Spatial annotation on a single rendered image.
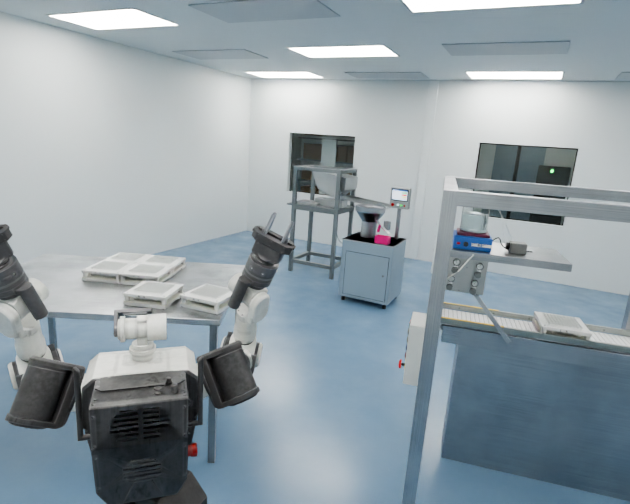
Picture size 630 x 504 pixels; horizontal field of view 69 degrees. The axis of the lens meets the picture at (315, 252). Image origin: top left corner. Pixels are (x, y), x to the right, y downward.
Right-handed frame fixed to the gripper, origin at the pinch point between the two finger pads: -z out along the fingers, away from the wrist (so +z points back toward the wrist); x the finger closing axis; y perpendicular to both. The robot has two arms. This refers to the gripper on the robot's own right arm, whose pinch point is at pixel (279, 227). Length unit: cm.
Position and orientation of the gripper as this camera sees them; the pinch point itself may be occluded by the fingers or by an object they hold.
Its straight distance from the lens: 125.1
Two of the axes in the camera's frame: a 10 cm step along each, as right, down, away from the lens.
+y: 2.3, -3.4, 9.1
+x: -8.8, -4.7, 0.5
